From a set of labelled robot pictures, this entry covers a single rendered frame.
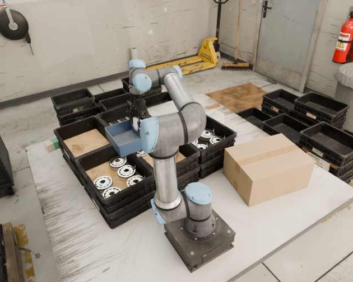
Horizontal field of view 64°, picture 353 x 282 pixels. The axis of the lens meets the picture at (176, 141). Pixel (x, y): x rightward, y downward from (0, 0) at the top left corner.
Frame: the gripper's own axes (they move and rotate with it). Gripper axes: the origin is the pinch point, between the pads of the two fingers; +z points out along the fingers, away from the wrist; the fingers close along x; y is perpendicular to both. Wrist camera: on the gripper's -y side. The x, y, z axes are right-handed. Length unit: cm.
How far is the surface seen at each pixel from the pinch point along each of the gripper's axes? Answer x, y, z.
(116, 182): 13.0, -1.1, 30.9
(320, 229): -136, -47, 94
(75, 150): 26, 41, 33
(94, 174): 21.6, 12.2, 32.0
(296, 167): -71, -48, 13
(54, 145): 36, 69, 43
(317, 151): -145, -16, 41
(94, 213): 27, -4, 46
